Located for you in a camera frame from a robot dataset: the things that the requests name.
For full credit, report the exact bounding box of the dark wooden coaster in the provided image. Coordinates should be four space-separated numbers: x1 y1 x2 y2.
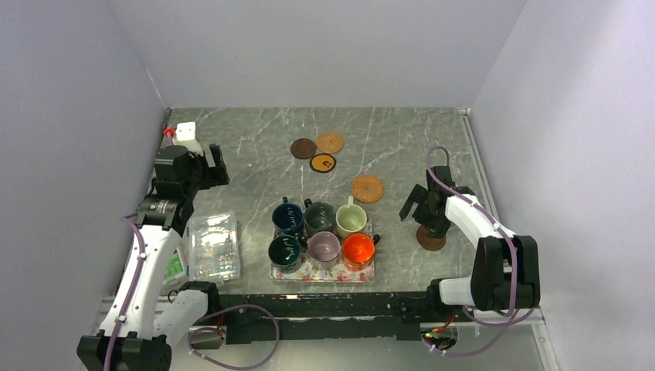
416 226 446 251
290 138 317 159

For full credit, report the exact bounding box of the woven rattan coaster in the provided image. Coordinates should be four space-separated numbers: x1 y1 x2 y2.
351 174 385 203
316 131 344 154

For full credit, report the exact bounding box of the pale green cup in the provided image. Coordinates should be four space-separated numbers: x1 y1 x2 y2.
336 196 368 239

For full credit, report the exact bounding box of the orange black-rimmed coaster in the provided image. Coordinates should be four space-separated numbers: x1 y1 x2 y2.
309 153 336 174

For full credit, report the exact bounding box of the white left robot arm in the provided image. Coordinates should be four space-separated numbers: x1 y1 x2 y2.
76 144 229 370

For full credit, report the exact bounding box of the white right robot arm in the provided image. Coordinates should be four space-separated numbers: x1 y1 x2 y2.
399 165 541 321

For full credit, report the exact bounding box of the dark blue cup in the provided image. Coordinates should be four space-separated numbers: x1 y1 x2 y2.
271 196 304 235

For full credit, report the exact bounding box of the orange cup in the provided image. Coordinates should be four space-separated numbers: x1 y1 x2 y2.
341 233 381 271

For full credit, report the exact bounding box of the dark green cup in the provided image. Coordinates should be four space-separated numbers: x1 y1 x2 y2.
267 235 302 273

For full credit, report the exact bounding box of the grey green cup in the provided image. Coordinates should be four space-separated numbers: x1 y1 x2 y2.
304 199 336 237

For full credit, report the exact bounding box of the lilac cup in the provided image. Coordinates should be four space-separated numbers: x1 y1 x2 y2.
307 231 341 270

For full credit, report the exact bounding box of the clear plastic screw box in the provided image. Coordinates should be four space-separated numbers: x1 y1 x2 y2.
187 212 241 284

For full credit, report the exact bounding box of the green white box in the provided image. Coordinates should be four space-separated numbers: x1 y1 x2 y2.
162 247 188 289

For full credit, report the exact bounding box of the floral serving tray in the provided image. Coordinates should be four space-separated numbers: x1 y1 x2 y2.
270 245 375 284

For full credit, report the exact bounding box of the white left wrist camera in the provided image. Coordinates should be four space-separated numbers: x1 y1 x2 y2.
163 121 203 155

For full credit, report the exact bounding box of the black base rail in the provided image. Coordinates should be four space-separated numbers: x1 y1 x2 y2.
192 290 465 345

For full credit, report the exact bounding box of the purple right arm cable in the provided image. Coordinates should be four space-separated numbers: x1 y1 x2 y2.
422 146 537 358

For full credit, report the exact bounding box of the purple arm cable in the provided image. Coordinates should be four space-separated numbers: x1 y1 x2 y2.
422 146 537 358
103 215 148 371

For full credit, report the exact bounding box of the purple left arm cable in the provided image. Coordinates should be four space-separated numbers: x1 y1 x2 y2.
103 215 148 371

